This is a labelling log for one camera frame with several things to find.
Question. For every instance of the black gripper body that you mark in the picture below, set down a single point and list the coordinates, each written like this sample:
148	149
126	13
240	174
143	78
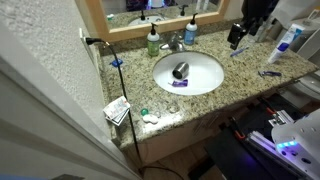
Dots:
260	8

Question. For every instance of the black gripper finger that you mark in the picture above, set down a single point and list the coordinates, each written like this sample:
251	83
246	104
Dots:
236	35
256	26

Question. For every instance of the silver metal cup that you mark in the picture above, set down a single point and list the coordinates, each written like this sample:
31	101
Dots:
181	70

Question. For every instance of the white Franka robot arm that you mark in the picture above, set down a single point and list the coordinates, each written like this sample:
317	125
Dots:
300	140

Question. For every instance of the white oval sink basin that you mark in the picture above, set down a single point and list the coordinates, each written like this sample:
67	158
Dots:
206	76

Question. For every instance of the clear plastic bottle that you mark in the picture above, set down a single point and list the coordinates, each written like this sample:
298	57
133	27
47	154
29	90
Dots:
261	31

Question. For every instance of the blue toothbrush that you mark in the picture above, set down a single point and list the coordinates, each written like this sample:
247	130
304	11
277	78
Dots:
239	51

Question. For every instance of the white bottle with blue cap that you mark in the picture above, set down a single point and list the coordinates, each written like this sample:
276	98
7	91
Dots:
276	55

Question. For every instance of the tall white cream tube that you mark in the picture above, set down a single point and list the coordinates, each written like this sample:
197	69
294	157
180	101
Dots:
293	33

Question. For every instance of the blue soap pump bottle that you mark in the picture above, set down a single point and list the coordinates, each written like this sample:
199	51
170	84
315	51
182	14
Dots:
190	35

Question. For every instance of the blue razor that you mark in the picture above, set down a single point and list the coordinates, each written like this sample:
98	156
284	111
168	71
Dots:
270	73

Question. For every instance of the chrome faucet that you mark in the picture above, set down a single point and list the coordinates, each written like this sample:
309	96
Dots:
174	43

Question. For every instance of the purple wrapper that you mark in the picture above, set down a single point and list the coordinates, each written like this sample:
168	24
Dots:
180	83

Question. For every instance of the black orange clamp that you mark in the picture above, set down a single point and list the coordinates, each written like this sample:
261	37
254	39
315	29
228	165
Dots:
268	108
238	131

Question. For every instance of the white toilet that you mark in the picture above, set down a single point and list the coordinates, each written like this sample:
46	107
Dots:
310	85

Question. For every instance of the green soap pump bottle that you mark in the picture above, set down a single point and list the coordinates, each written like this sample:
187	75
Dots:
153	45

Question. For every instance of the green white contact lens case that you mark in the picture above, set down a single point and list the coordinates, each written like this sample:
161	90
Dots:
150	118

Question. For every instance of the wooden vanity cabinet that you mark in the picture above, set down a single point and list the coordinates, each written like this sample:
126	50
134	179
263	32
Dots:
173	140

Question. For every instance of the small blue cap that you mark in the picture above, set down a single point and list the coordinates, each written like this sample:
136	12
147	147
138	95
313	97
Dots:
116	62

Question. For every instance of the black cart platform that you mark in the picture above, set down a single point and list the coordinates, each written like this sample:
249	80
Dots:
233	160

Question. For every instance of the stack of card packets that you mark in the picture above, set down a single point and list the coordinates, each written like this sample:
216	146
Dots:
116	109

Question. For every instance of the aluminium robot base mount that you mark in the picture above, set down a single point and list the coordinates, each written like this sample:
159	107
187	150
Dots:
263	141

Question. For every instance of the wood framed wall mirror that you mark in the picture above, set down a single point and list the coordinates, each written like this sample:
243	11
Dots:
100	23

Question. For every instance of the white wall outlet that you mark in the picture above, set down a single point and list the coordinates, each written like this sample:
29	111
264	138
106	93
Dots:
87	46

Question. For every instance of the white door frame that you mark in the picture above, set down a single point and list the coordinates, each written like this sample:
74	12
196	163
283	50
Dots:
50	133

